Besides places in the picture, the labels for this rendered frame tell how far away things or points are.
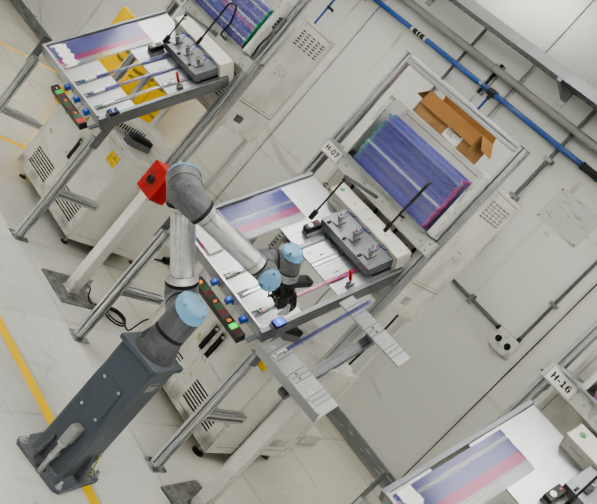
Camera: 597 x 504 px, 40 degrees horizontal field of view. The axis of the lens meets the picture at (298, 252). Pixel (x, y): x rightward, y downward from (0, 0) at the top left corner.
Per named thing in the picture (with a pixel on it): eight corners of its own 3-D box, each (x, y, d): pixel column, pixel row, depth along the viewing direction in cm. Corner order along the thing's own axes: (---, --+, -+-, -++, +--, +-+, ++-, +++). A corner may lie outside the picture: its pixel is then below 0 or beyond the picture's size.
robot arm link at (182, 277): (164, 324, 283) (166, 172, 261) (163, 303, 296) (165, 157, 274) (199, 323, 285) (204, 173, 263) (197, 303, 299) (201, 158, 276)
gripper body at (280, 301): (266, 297, 304) (270, 275, 296) (286, 289, 308) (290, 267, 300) (277, 312, 300) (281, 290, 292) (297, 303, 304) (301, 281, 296)
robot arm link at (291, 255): (278, 240, 287) (302, 240, 289) (275, 261, 295) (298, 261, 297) (281, 256, 282) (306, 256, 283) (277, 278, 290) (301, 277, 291)
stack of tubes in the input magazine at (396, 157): (423, 228, 342) (468, 179, 337) (350, 156, 369) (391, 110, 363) (434, 235, 352) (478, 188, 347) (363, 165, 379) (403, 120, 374)
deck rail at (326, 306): (260, 343, 321) (262, 333, 316) (257, 339, 322) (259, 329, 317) (401, 279, 354) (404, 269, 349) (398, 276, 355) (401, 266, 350)
